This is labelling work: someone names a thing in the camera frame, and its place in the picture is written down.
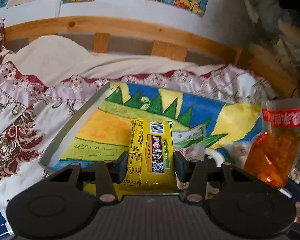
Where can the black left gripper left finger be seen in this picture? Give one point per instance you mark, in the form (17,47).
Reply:
(65,202)

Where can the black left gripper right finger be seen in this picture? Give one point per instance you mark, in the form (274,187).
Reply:
(234,200)

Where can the orange snack pouch red label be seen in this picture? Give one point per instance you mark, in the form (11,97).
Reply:
(275,151)

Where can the white green snack packet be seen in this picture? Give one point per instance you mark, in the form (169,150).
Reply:
(191,143)

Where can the yellow biscuit pack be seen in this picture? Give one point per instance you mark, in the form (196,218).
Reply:
(150,166)

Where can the grey tray with drawing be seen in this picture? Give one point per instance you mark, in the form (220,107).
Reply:
(102,127)

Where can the floral satin bed cover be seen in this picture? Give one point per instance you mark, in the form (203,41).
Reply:
(31,113)

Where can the cream blanket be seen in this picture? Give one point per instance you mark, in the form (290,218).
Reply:
(53,59)

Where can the clear plastic bag of clothes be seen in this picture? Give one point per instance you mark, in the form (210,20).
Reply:
(276,27)

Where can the wooden bed frame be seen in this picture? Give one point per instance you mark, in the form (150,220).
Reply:
(167,41)

